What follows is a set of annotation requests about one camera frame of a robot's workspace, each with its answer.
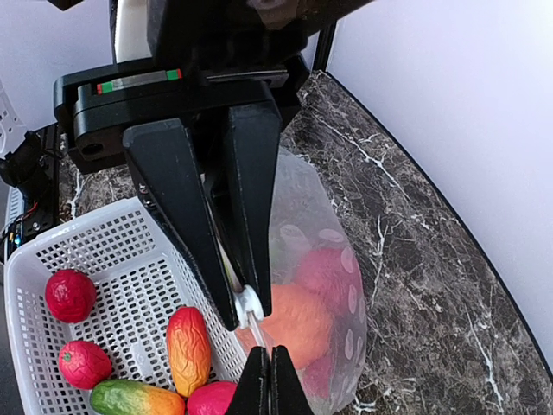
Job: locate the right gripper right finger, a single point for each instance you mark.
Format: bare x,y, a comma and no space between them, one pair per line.
286,394

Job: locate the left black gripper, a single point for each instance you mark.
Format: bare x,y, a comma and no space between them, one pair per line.
95,107

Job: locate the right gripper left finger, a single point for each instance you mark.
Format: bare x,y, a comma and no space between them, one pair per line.
252,394

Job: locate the orange pumpkin toy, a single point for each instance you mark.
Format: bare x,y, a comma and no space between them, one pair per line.
300,321

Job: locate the clear zip top bag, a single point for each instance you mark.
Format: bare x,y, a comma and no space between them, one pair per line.
302,220

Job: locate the red wrinkled fruit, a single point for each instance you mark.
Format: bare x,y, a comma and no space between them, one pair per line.
70,295
211,399
334,275

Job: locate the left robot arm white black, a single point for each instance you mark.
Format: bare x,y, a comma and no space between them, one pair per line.
199,36

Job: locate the orange yellow mango toy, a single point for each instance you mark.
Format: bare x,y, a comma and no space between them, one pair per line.
189,350

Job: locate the white perforated plastic basket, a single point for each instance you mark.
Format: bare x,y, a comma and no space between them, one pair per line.
141,281

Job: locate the green orange mango toy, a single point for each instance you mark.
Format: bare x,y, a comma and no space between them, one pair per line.
134,397

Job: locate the red tomato fruit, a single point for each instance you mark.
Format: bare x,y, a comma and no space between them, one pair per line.
84,364

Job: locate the red wrinkled fruit front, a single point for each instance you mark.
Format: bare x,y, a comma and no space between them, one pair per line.
70,295

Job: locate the left black frame post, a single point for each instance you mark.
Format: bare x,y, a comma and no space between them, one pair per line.
324,46

